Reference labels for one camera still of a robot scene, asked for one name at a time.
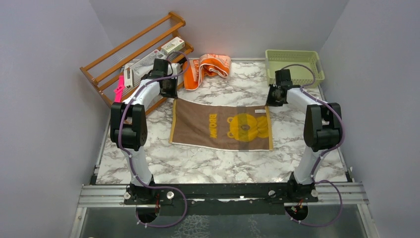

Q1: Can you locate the brown yellow bear towel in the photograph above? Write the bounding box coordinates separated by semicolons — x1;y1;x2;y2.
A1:
169;99;273;151

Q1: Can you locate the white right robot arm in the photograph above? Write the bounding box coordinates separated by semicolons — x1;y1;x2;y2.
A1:
266;69;344;202

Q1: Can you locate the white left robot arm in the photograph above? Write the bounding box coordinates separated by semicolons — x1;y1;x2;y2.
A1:
110;59;178;204

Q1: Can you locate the wooden shelf rack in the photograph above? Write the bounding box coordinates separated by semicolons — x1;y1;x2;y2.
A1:
80;11;186;107

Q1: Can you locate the large flat white box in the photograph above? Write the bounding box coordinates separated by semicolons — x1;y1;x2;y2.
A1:
131;50;166;79

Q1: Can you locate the green plastic basket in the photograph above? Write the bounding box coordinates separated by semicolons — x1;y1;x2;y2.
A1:
265;50;325;88

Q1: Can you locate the white upright box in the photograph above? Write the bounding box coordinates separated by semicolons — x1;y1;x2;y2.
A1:
123;64;134;89

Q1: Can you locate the small white box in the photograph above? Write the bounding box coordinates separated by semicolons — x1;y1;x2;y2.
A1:
160;37;185;56

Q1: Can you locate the orange white towel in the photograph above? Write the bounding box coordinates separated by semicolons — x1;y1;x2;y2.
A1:
182;54;231;91

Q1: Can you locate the pink marker pen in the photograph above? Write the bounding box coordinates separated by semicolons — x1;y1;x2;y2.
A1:
114;75;125;103

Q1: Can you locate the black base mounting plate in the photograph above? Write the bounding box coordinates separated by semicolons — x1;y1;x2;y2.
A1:
123;182;318;216

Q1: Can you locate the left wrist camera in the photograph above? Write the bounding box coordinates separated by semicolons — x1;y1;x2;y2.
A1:
171;63;182;76

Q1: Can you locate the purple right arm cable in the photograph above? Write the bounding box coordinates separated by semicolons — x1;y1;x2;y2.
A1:
280;63;345;228

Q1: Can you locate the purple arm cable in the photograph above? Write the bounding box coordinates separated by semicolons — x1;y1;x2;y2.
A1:
280;63;345;228
118;51;191;230

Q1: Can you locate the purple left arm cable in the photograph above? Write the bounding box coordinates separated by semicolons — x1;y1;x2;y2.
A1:
118;51;191;230

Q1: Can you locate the aluminium rail frame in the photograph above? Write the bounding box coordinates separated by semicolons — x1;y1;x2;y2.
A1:
70;182;379;238

